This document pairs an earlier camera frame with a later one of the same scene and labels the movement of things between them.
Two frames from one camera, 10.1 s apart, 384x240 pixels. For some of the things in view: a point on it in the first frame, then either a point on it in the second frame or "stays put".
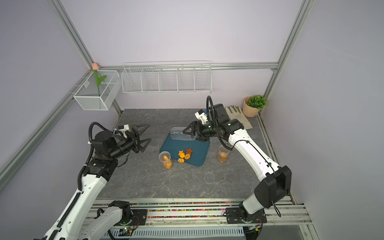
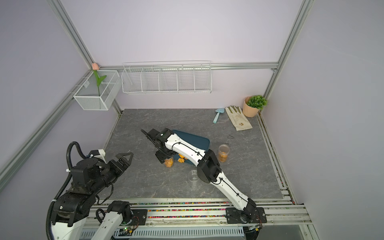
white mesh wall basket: [99, 89] stays put
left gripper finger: [142, 149] → [125, 159]
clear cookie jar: [176, 133] → [193, 180]
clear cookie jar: [165, 157] stays put
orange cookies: [183, 155] stays put
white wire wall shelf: [167, 77] stays put
